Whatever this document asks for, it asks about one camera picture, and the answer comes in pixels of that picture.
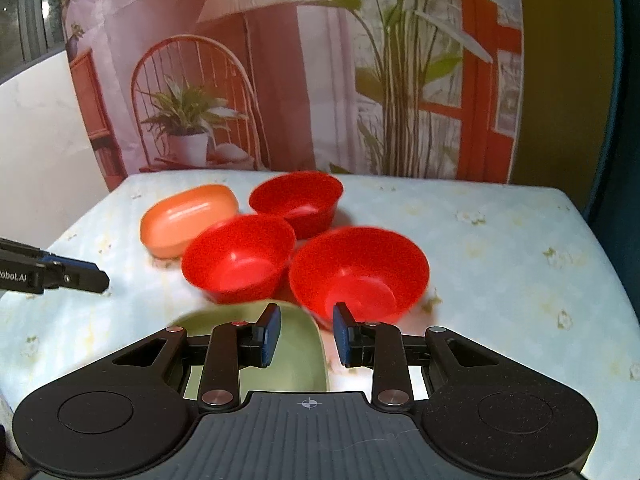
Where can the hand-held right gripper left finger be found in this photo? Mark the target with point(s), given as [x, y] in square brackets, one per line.
[271, 335]

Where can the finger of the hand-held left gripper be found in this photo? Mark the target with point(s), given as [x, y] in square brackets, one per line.
[82, 276]

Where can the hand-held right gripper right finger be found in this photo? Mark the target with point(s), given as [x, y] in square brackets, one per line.
[341, 336]

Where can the pale green oval plate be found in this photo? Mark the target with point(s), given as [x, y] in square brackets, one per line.
[300, 355]

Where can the red plastic bowl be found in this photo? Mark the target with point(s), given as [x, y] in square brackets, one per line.
[235, 260]
[300, 200]
[360, 270]

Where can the orange oval plate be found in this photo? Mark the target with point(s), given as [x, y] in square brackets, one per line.
[185, 220]

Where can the floral checked tablecloth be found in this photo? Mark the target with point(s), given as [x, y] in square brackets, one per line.
[500, 270]

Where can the printed backdrop cloth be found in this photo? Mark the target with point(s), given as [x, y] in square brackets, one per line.
[310, 85]

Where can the window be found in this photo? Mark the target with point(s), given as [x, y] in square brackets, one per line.
[30, 15]

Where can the teal curtain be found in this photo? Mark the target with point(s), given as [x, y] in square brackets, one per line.
[625, 185]

